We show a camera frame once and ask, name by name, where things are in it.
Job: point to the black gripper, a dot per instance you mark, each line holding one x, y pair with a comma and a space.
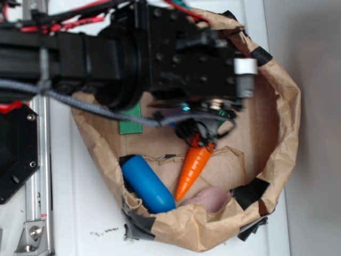
179, 63

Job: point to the orange toy carrot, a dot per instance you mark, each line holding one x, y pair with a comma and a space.
197, 158

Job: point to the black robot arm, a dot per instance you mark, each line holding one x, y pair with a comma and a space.
118, 50

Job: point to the green rectangular block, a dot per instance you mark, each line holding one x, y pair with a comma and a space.
129, 127

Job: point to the brown paper bag tray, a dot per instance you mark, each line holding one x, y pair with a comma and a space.
253, 163

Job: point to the blue plastic capsule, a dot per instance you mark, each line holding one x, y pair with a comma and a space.
146, 184

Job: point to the pink soft toy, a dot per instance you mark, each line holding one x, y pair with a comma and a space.
212, 199

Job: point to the black hexagonal base plate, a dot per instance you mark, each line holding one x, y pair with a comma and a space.
19, 150

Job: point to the aluminium rail frame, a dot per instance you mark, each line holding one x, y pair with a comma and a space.
39, 186

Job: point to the metal corner bracket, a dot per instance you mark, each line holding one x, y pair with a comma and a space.
33, 240

